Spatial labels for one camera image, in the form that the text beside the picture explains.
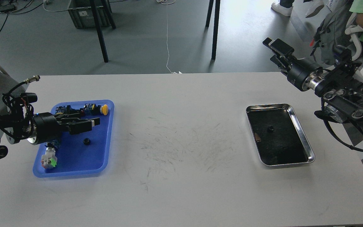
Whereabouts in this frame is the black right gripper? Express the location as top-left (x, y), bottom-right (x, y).
top-left (263, 38), bottom-right (322, 91)

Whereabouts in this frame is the blue plastic tray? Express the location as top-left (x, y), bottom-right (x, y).
top-left (32, 100), bottom-right (115, 178)

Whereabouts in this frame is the grey backpack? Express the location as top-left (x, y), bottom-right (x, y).
top-left (310, 0), bottom-right (355, 66)

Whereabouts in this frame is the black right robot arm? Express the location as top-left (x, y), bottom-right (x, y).
top-left (262, 38), bottom-right (363, 152)

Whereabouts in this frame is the black switch block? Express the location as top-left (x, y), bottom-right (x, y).
top-left (54, 105), bottom-right (83, 117)

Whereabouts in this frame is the black table leg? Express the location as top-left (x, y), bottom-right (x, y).
top-left (205, 0), bottom-right (221, 61)

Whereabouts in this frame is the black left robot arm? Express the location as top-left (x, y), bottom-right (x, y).
top-left (0, 76), bottom-right (108, 169)

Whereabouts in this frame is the white cable on floor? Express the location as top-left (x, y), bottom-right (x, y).
top-left (156, 0), bottom-right (182, 74)

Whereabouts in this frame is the white chair frame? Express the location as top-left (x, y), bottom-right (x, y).
top-left (345, 13), bottom-right (363, 60)

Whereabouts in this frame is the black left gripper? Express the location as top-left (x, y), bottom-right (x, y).
top-left (28, 112), bottom-right (100, 145)

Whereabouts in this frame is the black stand leg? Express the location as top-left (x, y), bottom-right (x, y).
top-left (89, 0), bottom-right (117, 63)

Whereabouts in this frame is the grey plastic crate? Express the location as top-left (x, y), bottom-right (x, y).
top-left (67, 0), bottom-right (110, 29)

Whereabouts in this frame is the yellow push button switch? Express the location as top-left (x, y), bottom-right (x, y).
top-left (80, 103), bottom-right (109, 115)

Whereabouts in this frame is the silver metal tray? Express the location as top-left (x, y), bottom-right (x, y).
top-left (246, 103), bottom-right (315, 168)

